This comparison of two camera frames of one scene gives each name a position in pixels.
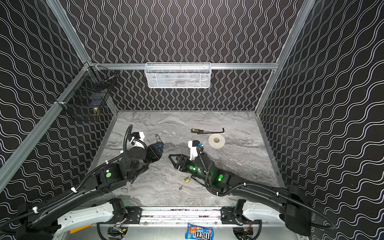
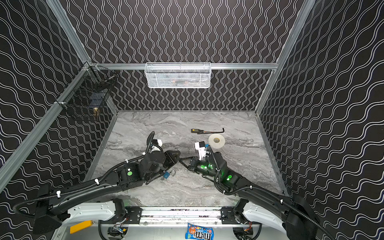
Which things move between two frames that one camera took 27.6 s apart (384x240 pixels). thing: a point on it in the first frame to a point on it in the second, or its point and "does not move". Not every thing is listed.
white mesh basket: [178, 75] does not move
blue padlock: [159, 143] to [166, 174]
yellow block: [73, 230] does not move
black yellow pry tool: [198, 131] does not move
